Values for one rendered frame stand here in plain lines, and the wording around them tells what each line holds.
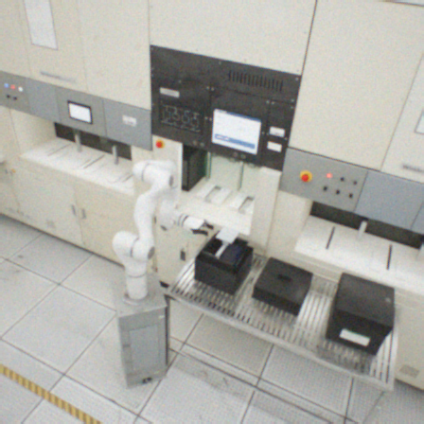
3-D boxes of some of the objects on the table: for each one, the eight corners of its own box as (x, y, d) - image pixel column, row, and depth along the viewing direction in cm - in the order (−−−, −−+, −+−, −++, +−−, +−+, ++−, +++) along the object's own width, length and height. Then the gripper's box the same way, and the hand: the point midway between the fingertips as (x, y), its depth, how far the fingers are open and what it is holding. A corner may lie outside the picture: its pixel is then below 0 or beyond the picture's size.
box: (323, 338, 209) (335, 308, 194) (330, 301, 231) (342, 271, 216) (377, 357, 202) (394, 327, 187) (379, 317, 223) (395, 287, 208)
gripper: (177, 223, 226) (204, 234, 220) (191, 208, 239) (218, 218, 233) (177, 233, 230) (203, 243, 225) (191, 218, 243) (217, 228, 237)
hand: (208, 230), depth 229 cm, fingers open, 6 cm apart
